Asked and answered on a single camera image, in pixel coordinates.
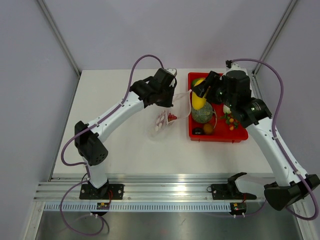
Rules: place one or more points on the clear zip top bag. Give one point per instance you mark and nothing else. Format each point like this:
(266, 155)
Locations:
(159, 127)

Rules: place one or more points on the green netted melon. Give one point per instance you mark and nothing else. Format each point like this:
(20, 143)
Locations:
(202, 115)

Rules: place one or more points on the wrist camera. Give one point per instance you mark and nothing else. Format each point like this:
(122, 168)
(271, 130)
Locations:
(172, 71)
(232, 66)

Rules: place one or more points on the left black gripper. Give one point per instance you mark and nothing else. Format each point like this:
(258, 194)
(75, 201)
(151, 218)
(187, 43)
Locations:
(168, 102)

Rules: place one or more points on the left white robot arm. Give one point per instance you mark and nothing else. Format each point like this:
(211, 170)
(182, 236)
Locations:
(92, 138)

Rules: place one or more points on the white garlic bulb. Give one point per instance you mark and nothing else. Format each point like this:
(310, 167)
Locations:
(226, 109)

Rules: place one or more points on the aluminium frame post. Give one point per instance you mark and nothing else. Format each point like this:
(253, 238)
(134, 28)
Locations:
(58, 36)
(290, 8)

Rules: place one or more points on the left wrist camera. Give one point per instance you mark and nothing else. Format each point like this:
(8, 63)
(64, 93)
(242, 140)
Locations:
(172, 71)

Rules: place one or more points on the pink red grape bunch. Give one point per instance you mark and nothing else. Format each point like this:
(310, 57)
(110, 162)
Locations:
(171, 117)

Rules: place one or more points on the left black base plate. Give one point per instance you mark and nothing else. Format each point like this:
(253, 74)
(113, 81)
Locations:
(108, 191)

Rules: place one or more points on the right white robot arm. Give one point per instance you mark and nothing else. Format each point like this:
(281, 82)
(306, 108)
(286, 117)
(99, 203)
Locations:
(292, 182)

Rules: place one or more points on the white slotted cable duct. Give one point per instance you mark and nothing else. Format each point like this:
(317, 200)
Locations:
(114, 206)

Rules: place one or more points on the right aluminium frame post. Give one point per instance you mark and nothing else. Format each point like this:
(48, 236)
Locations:
(290, 8)

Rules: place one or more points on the aluminium rail beam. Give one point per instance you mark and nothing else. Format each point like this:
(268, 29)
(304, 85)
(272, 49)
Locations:
(140, 188)

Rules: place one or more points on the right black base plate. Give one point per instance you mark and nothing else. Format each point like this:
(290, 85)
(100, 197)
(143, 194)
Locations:
(228, 191)

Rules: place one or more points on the black dark fruit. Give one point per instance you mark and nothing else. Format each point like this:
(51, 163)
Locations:
(198, 131)

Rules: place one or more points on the small orange fruit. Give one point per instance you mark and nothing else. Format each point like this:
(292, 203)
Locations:
(208, 129)

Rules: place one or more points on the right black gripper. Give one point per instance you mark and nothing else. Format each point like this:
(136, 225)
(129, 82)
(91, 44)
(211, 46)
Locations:
(214, 79)

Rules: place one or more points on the yellow mango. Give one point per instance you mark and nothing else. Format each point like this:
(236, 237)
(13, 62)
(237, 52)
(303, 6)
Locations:
(197, 102)

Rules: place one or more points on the red plastic tray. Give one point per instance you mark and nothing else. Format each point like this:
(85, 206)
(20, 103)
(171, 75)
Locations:
(221, 130)

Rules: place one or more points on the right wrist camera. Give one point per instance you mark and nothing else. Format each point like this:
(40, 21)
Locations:
(232, 66)

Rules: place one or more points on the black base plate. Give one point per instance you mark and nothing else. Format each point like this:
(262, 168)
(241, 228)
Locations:
(228, 191)
(108, 191)

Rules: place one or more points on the left aluminium frame post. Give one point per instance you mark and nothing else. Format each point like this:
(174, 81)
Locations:
(58, 36)

